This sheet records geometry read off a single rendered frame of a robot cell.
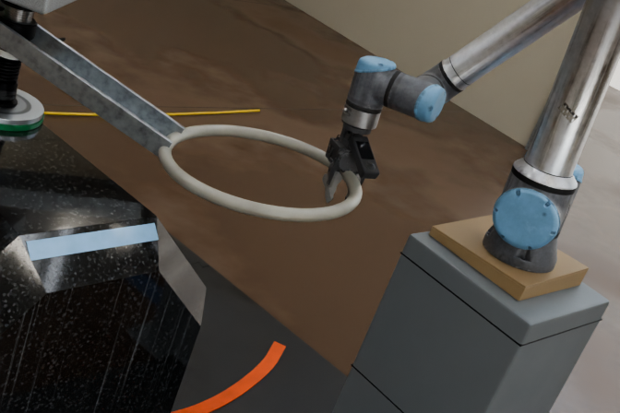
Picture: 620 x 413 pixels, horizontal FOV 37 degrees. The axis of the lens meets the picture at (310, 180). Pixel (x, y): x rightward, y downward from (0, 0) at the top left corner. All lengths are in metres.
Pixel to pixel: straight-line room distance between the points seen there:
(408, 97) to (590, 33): 0.43
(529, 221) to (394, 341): 0.55
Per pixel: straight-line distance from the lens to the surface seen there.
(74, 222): 1.91
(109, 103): 2.14
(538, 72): 6.76
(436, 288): 2.31
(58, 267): 1.86
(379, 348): 2.46
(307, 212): 1.97
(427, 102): 2.13
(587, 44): 2.02
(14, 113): 2.26
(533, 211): 2.08
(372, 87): 2.16
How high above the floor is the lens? 1.75
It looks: 22 degrees down
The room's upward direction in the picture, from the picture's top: 21 degrees clockwise
